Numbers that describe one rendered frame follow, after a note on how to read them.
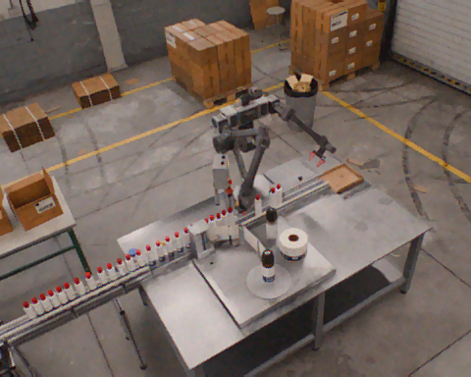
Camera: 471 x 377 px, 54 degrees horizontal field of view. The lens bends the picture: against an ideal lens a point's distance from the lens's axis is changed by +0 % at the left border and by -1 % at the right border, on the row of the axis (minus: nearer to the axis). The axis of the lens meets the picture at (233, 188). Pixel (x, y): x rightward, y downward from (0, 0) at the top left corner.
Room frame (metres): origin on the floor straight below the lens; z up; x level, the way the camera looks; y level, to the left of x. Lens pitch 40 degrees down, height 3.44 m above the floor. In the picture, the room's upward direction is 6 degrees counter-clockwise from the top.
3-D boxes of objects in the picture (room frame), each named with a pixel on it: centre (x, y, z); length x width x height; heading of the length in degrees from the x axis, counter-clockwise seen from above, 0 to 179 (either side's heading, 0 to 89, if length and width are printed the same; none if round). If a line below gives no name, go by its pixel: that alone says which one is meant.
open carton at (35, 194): (3.07, 1.73, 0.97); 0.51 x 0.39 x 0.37; 33
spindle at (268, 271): (2.00, -0.18, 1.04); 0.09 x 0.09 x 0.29
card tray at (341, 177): (3.07, -0.94, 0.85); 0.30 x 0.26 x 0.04; 117
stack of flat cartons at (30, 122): (5.66, 2.84, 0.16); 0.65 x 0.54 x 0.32; 122
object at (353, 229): (2.50, -0.26, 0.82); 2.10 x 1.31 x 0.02; 117
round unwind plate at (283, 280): (2.00, -0.18, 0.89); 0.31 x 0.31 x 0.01
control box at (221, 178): (2.64, 0.08, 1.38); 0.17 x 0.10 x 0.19; 172
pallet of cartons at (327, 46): (6.73, -1.77, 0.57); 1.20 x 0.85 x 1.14; 119
